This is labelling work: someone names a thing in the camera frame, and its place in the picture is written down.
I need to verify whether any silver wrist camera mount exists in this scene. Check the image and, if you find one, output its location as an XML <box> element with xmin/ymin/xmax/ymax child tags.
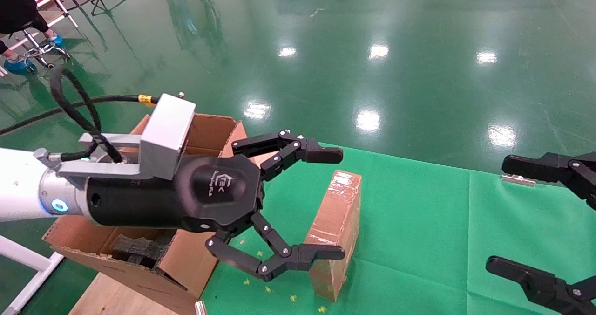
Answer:
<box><xmin>58</xmin><ymin>93</ymin><xmax>196</xmax><ymax>178</ymax></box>

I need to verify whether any black foam insert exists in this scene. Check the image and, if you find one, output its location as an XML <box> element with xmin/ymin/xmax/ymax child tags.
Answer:
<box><xmin>110</xmin><ymin>233</ymin><xmax>175</xmax><ymax>269</ymax></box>

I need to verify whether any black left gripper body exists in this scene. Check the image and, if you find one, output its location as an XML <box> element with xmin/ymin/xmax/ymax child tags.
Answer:
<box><xmin>86</xmin><ymin>155</ymin><xmax>266</xmax><ymax>234</ymax></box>

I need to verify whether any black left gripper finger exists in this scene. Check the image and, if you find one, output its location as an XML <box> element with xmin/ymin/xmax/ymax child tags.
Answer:
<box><xmin>205</xmin><ymin>212</ymin><xmax>346</xmax><ymax>282</ymax></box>
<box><xmin>231</xmin><ymin>130</ymin><xmax>344</xmax><ymax>181</ymax></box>

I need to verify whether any large open brown carton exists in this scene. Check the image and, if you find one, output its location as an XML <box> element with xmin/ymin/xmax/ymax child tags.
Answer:
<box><xmin>42</xmin><ymin>114</ymin><xmax>248</xmax><ymax>315</ymax></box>

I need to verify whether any silver binder clip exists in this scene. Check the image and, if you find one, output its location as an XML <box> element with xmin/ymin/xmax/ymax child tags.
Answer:
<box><xmin>501</xmin><ymin>173</ymin><xmax>537</xmax><ymax>187</ymax></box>

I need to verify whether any person in black clothes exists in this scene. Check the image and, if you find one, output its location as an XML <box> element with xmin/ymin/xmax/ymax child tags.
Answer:
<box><xmin>0</xmin><ymin>0</ymin><xmax>63</xmax><ymax>75</ymax></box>

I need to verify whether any small taped cardboard box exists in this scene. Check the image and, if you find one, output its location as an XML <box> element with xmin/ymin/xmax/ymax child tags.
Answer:
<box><xmin>305</xmin><ymin>170</ymin><xmax>362</xmax><ymax>301</ymax></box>

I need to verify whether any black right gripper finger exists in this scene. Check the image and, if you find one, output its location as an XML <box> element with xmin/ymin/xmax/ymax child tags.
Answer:
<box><xmin>486</xmin><ymin>255</ymin><xmax>596</xmax><ymax>315</ymax></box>
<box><xmin>502</xmin><ymin>152</ymin><xmax>596</xmax><ymax>211</ymax></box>

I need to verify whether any black cable with yellow tag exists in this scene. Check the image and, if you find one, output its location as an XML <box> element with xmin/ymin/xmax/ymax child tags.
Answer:
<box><xmin>0</xmin><ymin>95</ymin><xmax>159</xmax><ymax>136</ymax></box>

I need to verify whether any green table cloth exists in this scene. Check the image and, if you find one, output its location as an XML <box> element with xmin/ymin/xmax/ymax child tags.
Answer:
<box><xmin>200</xmin><ymin>143</ymin><xmax>596</xmax><ymax>315</ymax></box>

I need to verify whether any white metal frame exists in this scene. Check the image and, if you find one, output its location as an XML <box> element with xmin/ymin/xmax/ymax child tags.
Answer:
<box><xmin>0</xmin><ymin>235</ymin><xmax>64</xmax><ymax>315</ymax></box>

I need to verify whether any thick braided black cable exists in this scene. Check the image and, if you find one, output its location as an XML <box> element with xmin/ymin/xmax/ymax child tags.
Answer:
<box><xmin>50</xmin><ymin>67</ymin><xmax>124</xmax><ymax>164</ymax></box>

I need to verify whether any chrome stool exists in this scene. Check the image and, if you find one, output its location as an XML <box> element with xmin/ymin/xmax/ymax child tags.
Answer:
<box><xmin>21</xmin><ymin>28</ymin><xmax>70</xmax><ymax>69</ymax></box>

